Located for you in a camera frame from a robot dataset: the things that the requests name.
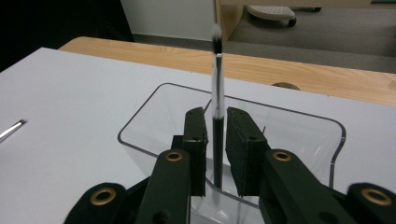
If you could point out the wheeled stool base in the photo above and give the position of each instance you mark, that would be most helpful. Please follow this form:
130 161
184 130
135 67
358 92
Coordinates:
271 12

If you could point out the black pen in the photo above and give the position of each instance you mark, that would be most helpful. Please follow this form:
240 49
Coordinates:
218 140

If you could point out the wooden table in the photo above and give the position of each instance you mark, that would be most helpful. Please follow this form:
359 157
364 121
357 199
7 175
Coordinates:
155 53

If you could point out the clear plastic organizer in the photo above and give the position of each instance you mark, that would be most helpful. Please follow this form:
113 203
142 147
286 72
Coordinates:
295 140

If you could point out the white cabinet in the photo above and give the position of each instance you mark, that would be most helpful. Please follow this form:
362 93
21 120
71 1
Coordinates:
168 18

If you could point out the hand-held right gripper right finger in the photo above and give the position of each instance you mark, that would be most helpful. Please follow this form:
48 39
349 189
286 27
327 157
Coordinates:
246 146

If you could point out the black curtain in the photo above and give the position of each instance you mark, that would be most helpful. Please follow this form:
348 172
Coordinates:
46 25

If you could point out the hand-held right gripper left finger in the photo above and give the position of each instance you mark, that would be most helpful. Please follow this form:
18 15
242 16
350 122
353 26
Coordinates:
194 146

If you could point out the round table grommet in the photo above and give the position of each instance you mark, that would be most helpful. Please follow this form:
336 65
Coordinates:
285 86

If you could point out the white board sheet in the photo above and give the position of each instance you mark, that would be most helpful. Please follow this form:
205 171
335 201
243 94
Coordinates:
62 124

